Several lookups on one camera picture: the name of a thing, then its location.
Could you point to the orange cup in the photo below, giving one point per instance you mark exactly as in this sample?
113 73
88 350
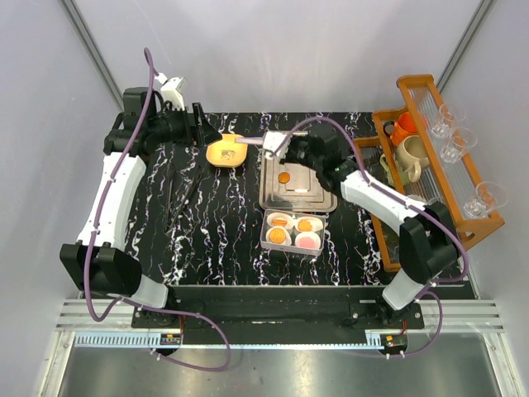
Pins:
401 128

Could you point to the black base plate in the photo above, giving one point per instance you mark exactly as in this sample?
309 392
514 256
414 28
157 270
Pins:
273 315

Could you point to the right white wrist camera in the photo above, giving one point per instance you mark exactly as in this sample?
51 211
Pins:
275 145

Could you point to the light green cup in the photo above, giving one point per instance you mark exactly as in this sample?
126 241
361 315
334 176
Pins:
384 163

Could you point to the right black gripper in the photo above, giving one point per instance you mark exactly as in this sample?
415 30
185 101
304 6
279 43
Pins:
293 141

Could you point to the lilac cookie tin box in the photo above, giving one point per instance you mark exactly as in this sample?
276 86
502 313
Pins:
293 233

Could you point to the clear glass cup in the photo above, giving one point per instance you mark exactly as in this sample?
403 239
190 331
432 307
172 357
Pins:
448 117
459 142
487 198

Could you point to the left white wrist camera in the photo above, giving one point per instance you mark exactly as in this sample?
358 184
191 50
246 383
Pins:
171 89

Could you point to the aluminium frame rail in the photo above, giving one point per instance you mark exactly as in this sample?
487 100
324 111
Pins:
85 36

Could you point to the metal serving tongs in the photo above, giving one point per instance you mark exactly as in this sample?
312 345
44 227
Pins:
177 200

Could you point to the yellow plate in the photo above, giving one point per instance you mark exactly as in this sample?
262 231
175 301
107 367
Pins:
228 152

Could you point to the golden flower-shaped biscuit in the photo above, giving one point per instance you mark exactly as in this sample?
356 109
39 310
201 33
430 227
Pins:
304 225

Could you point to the large steel baking tray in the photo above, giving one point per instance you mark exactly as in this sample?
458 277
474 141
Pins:
302 194

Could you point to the wooden shelf rack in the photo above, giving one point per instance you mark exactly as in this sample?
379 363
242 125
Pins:
454 183

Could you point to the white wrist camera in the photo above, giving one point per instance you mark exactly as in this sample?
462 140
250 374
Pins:
171 89
275 145

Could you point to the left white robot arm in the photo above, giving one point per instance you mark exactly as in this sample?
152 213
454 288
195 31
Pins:
97 261

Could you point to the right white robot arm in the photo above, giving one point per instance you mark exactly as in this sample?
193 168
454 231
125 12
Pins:
426 233

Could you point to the white paper cupcake liner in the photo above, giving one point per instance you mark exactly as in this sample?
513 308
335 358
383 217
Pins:
312 234
271 216
288 240
317 223

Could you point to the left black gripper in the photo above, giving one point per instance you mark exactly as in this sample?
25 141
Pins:
190 132

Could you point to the golden round biscuit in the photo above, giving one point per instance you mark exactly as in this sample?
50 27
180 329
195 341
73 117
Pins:
279 222
277 236

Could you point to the pink round cookie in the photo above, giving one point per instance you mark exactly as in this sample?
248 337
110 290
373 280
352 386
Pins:
307 242

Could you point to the beige ceramic mug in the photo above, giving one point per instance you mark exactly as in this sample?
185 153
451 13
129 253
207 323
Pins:
412 157

